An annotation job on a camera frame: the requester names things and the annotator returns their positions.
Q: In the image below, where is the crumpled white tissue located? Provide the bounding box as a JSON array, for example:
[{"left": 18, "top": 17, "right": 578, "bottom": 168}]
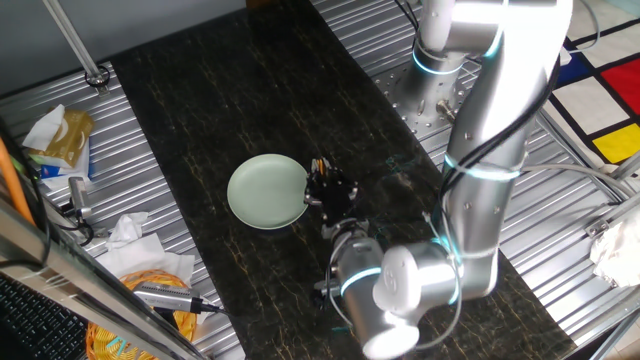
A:
[{"left": 104, "top": 211, "right": 150, "bottom": 251}]

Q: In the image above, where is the grey power strip cable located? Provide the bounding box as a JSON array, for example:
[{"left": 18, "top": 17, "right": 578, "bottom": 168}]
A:
[{"left": 567, "top": 0, "right": 601, "bottom": 55}]

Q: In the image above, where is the wide aluminium frame bar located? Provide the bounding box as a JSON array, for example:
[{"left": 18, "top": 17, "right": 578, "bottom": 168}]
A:
[{"left": 0, "top": 197, "right": 211, "bottom": 360}]

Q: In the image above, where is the small silver camera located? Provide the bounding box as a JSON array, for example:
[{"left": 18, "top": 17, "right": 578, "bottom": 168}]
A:
[{"left": 68, "top": 176, "right": 94, "bottom": 221}]

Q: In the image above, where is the thick grey base cable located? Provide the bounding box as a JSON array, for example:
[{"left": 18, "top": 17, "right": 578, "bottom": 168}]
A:
[{"left": 434, "top": 98, "right": 636, "bottom": 199}]

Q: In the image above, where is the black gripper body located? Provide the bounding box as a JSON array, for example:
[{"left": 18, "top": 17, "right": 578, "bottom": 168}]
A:
[{"left": 315, "top": 187, "right": 362, "bottom": 224}]

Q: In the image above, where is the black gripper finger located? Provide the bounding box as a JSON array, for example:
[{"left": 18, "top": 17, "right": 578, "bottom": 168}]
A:
[
  {"left": 327, "top": 162, "right": 360, "bottom": 201},
  {"left": 302, "top": 158, "right": 325, "bottom": 207}
]

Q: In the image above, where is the black keyboard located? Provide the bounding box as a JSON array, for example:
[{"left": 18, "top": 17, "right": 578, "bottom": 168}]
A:
[{"left": 0, "top": 272, "right": 91, "bottom": 360}]

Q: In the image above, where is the aluminium pole with base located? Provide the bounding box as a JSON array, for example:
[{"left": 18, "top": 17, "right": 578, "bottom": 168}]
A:
[{"left": 42, "top": 0, "right": 112, "bottom": 97}]

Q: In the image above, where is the black gold-veined marble mat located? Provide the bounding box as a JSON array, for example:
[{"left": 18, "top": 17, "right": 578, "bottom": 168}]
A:
[{"left": 109, "top": 0, "right": 579, "bottom": 360}]

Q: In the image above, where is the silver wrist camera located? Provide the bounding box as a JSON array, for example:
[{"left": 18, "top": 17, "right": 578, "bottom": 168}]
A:
[{"left": 312, "top": 278, "right": 344, "bottom": 307}]

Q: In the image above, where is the orange tube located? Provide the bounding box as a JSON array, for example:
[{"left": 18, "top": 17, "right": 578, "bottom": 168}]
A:
[{"left": 0, "top": 137, "right": 36, "bottom": 226}]

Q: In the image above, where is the aluminium frame rail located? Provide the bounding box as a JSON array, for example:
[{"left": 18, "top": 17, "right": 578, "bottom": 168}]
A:
[
  {"left": 587, "top": 309, "right": 640, "bottom": 360},
  {"left": 583, "top": 149, "right": 640, "bottom": 240}
]

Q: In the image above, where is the yellow wicker basket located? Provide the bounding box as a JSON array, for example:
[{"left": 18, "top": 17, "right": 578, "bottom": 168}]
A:
[{"left": 84, "top": 269, "right": 199, "bottom": 360}]

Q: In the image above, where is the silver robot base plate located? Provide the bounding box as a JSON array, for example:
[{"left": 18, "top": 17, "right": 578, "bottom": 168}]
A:
[{"left": 374, "top": 64, "right": 471, "bottom": 144}]

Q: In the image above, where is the colourful squares floor mat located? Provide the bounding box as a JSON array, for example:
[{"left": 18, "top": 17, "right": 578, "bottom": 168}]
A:
[{"left": 542, "top": 0, "right": 640, "bottom": 166}]

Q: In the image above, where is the pale green round plate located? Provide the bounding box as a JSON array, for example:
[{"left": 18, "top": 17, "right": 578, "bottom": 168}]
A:
[{"left": 226, "top": 153, "right": 312, "bottom": 231}]

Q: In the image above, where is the flat white paper towel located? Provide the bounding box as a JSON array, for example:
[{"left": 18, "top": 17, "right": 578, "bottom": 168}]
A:
[{"left": 94, "top": 232, "right": 197, "bottom": 289}]

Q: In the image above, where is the white blue tissue pack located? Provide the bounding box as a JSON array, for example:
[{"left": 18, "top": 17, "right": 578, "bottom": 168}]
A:
[{"left": 29, "top": 142, "right": 94, "bottom": 191}]

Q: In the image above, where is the white crumpled cloth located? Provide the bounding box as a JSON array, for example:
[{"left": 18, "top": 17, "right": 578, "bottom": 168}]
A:
[{"left": 588, "top": 209, "right": 640, "bottom": 289}]

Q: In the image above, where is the yellow tissue box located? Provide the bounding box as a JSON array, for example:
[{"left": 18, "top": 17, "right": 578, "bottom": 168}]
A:
[{"left": 22, "top": 103, "right": 96, "bottom": 169}]

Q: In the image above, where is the silver camera with black plug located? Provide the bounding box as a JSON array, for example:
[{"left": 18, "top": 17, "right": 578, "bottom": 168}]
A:
[{"left": 132, "top": 280, "right": 231, "bottom": 317}]

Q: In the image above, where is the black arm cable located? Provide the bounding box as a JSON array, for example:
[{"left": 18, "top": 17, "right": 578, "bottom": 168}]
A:
[{"left": 437, "top": 54, "right": 564, "bottom": 241}]

